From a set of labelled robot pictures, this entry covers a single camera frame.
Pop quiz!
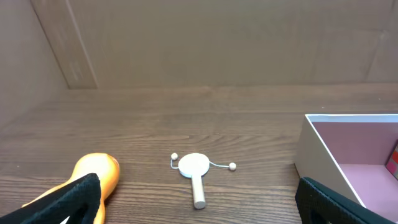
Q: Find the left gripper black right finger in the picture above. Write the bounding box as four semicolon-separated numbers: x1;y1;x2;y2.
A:
295;177;394;224

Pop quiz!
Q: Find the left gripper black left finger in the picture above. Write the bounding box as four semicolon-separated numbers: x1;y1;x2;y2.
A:
1;173;101;224

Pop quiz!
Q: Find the orange plastic cat figure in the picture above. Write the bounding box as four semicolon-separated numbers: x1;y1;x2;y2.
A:
22;153;120;224

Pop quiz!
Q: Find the colourful puzzle cube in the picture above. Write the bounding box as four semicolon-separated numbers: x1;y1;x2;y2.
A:
385;142;398;179

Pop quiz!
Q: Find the white wooden rattle drum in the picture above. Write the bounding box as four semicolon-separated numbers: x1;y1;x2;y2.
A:
170;152;237;210

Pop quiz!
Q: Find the white cardboard box pink interior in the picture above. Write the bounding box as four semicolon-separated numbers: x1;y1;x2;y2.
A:
294;114;397;223

